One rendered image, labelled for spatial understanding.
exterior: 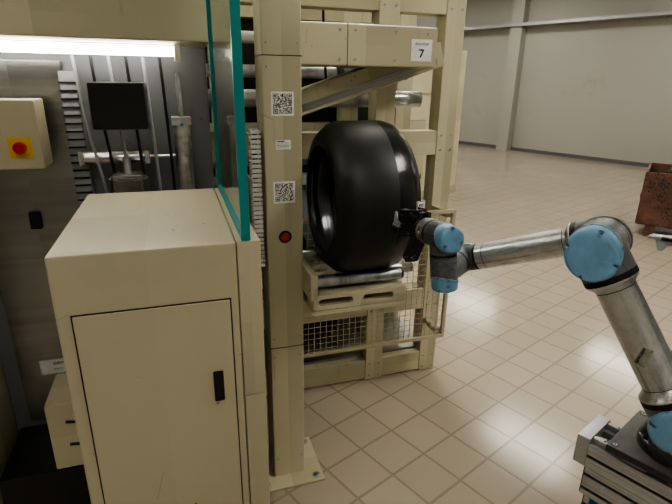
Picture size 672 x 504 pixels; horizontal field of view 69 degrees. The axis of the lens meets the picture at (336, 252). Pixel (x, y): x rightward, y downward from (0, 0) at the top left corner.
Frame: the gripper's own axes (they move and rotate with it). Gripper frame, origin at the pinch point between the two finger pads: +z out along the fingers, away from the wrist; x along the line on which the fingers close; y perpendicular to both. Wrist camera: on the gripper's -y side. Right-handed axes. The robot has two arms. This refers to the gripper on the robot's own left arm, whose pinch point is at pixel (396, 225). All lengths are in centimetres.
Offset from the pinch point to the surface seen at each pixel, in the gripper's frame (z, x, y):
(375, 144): 8.7, 4.2, 26.1
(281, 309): 24, 35, -33
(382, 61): 41, -12, 57
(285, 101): 16, 32, 40
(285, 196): 19.7, 32.7, 8.9
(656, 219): 250, -426, -63
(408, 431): 43, -28, -109
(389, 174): 2.5, 1.7, 16.6
